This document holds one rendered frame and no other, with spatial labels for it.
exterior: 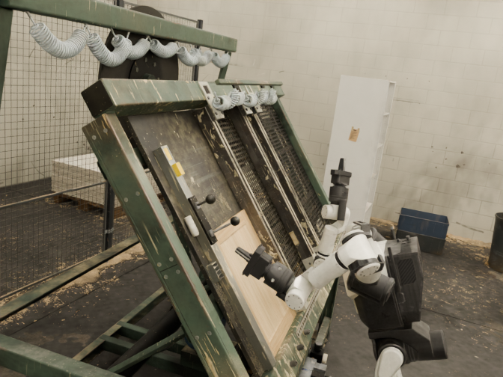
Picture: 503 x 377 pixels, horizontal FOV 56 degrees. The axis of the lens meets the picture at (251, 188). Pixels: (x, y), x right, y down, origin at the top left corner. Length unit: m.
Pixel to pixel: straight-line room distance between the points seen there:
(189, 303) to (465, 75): 6.06
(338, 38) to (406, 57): 1.03
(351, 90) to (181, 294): 4.62
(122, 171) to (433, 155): 6.04
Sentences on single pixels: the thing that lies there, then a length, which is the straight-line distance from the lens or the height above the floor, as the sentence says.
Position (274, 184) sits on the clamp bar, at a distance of 2.65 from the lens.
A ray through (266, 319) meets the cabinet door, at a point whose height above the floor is 0.99.
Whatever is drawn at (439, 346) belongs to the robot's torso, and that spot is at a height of 1.04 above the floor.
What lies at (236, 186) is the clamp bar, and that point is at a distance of 2.25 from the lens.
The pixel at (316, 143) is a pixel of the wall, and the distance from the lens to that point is 7.54.
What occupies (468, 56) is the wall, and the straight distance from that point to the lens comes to 7.23.
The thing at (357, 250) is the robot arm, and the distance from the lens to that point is 1.49.
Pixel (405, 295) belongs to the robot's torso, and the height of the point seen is 1.24.
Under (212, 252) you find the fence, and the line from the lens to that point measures 1.83.
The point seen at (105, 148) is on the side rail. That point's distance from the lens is 1.65.
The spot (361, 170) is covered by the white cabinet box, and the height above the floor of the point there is 0.95.
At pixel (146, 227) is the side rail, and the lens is 1.63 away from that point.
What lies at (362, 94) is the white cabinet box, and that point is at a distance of 5.92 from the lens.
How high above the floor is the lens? 2.01
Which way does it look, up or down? 14 degrees down
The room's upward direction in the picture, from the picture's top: 7 degrees clockwise
